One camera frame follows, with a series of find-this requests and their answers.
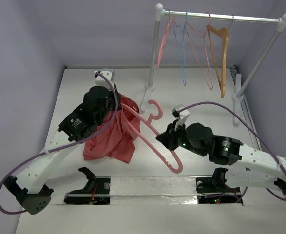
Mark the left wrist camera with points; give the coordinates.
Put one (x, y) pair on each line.
(102, 78)

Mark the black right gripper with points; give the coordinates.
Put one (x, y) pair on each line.
(171, 136)

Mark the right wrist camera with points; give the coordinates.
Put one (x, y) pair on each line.
(180, 115)

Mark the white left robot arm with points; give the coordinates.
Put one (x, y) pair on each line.
(28, 186)

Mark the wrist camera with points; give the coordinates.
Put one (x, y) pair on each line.
(180, 115)
(102, 78)

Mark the red t shirt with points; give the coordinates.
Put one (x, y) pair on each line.
(117, 141)

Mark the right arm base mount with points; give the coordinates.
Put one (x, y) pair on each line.
(214, 190)

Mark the pink hanger far left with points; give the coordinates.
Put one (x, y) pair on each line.
(169, 25)

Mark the blue wire hanger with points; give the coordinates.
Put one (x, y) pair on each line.
(181, 52)

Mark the orange wooden hanger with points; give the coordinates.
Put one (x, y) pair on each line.
(223, 35)

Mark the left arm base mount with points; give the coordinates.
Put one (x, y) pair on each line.
(95, 192)

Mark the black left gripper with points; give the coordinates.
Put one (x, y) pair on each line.
(119, 98)

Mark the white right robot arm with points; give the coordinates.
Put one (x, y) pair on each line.
(239, 164)

